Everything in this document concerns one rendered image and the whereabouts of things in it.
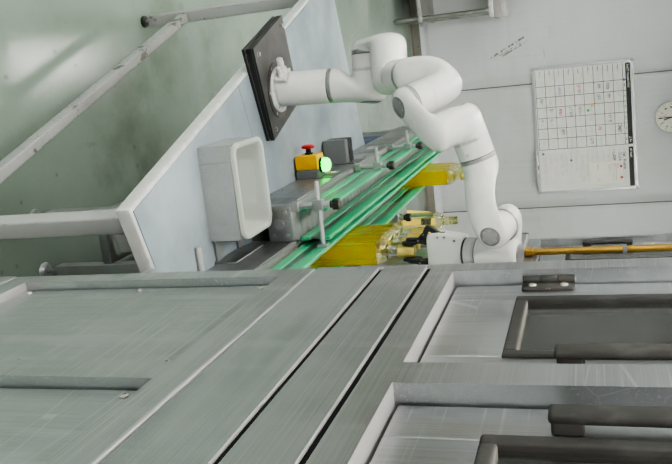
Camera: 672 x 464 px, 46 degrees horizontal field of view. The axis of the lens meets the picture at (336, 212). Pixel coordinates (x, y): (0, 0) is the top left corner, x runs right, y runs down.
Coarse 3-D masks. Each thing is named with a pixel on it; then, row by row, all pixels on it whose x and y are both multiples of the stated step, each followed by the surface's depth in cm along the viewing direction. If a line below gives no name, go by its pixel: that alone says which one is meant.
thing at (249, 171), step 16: (240, 144) 181; (256, 144) 193; (240, 160) 195; (256, 160) 194; (240, 176) 196; (256, 176) 195; (240, 192) 180; (256, 192) 196; (240, 208) 180; (256, 208) 196; (240, 224) 181; (256, 224) 193
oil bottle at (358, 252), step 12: (360, 240) 208; (372, 240) 207; (336, 252) 206; (348, 252) 205; (360, 252) 204; (372, 252) 203; (384, 252) 203; (312, 264) 209; (324, 264) 208; (336, 264) 207; (348, 264) 206; (360, 264) 205; (372, 264) 204
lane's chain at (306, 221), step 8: (400, 144) 317; (424, 144) 362; (416, 152) 345; (400, 160) 315; (376, 176) 279; (336, 184) 235; (368, 184) 269; (360, 192) 259; (344, 200) 242; (296, 216) 202; (304, 216) 208; (312, 216) 214; (328, 216) 226; (304, 224) 207; (312, 224) 213; (304, 232) 207
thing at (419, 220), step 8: (416, 216) 281; (424, 216) 280; (432, 216) 279; (440, 216) 279; (456, 216) 279; (400, 224) 283; (408, 224) 282; (416, 224) 281; (424, 224) 281; (432, 224) 280; (440, 224) 279; (448, 224) 280
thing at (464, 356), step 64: (320, 320) 85; (384, 320) 83; (448, 320) 86; (512, 320) 83; (576, 320) 82; (640, 320) 80; (192, 384) 72; (256, 384) 70; (320, 384) 68; (384, 384) 67; (448, 384) 66; (512, 384) 64; (576, 384) 63; (640, 384) 61; (128, 448) 60; (192, 448) 59; (256, 448) 58; (320, 448) 57; (384, 448) 60; (448, 448) 59; (512, 448) 58; (576, 448) 56; (640, 448) 55
